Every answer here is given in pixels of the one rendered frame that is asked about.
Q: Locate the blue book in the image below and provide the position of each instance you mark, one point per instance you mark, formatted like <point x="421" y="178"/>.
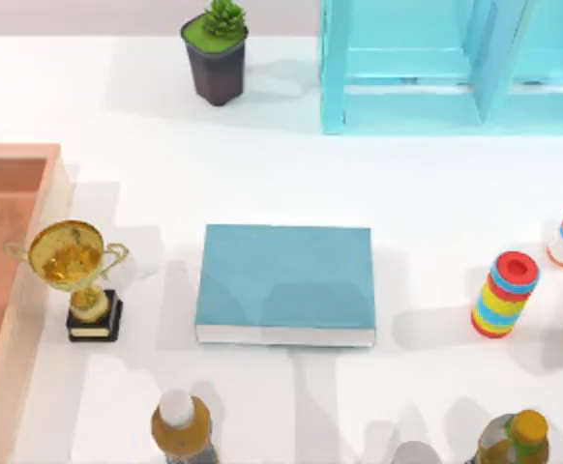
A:
<point x="286" y="280"/>

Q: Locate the green plant in dark pot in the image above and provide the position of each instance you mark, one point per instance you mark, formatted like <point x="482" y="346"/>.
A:
<point x="216" y="67"/>

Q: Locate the light blue rack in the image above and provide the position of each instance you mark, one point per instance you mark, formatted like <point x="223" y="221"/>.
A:
<point x="407" y="106"/>

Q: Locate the gold trophy on black base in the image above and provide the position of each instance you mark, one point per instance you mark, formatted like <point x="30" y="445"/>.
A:
<point x="66" y="256"/>

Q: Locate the amber bottle with white cap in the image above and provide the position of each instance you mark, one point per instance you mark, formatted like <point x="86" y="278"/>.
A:
<point x="182" y="430"/>

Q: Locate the stack of coloured rings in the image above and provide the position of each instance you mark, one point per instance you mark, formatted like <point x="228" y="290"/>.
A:
<point x="504" y="295"/>

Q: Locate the grey bottle cap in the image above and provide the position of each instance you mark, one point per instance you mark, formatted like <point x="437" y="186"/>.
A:
<point x="414" y="454"/>

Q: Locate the shallow salmon-coloured box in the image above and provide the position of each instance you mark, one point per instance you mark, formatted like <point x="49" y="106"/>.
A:
<point x="1" y="232"/>

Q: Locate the bottle with yellow cap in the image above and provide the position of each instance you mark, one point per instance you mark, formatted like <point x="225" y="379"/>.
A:
<point x="513" y="440"/>

